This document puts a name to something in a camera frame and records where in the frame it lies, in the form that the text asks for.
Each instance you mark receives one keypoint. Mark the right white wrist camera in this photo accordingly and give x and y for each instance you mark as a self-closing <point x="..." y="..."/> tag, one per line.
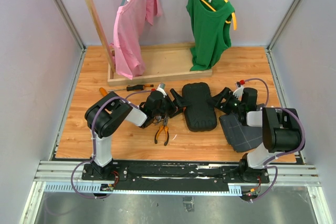
<point x="239" y="89"/>

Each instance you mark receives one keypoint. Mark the small orange screwdriver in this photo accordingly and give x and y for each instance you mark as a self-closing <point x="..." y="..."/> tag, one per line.
<point x="103" y="91"/>

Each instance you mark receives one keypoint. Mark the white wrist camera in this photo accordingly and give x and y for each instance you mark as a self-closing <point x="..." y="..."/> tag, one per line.
<point x="159" y="92"/>
<point x="239" y="89"/>

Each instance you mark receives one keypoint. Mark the pink t-shirt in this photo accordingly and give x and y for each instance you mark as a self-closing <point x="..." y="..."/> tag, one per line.
<point x="128" y="26"/>

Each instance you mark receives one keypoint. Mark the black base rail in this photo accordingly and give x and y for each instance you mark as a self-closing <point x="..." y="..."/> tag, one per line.
<point x="175" y="176"/>

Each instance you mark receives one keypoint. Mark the grey folded cloth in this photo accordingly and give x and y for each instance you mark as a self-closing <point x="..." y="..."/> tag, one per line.
<point x="242" y="129"/>

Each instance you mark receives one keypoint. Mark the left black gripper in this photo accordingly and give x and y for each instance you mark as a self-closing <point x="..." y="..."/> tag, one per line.
<point x="179" y="103"/>

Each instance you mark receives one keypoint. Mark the wooden clothes rack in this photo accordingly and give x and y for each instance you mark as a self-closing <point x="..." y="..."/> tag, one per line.
<point x="166" y="62"/>

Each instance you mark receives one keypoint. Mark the black plastic tool case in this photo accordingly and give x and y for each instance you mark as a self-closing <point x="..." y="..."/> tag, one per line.
<point x="199" y="115"/>

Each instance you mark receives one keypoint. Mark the orange handled pliers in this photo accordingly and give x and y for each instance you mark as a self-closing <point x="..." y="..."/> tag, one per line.
<point x="163" y="130"/>

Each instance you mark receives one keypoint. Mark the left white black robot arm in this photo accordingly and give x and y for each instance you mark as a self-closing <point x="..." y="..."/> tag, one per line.
<point x="106" y="115"/>

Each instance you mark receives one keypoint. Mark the green tank top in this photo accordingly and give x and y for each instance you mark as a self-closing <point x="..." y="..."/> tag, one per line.
<point x="210" y="23"/>

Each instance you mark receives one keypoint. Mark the black orange screwdriver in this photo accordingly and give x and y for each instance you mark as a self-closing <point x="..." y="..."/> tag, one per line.
<point x="138" y="87"/>

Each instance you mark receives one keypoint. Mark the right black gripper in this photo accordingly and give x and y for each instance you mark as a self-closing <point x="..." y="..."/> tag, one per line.
<point x="226" y="94"/>

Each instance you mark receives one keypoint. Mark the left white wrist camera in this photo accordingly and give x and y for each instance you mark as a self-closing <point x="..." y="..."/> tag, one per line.
<point x="159" y="92"/>

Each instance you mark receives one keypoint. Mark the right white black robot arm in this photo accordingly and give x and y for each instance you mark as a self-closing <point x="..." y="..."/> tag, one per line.
<point x="283" y="134"/>

